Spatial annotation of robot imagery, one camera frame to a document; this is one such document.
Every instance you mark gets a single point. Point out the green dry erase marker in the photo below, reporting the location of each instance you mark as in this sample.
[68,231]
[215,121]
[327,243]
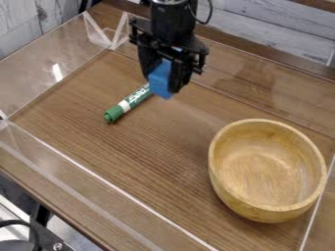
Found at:
[127,104]

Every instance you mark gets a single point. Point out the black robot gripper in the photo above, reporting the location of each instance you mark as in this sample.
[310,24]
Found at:
[164,37]

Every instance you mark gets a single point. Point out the clear acrylic tray wall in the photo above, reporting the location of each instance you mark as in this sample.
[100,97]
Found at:
[128,182]

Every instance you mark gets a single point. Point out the blue foam block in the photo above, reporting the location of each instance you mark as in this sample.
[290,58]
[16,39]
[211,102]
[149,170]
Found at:
[157,79]

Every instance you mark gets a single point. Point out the black metal table frame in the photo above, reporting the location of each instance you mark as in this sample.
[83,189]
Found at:
[41,239]

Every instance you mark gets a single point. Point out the light wooden bowl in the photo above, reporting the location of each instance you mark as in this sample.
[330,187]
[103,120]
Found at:
[267,170]

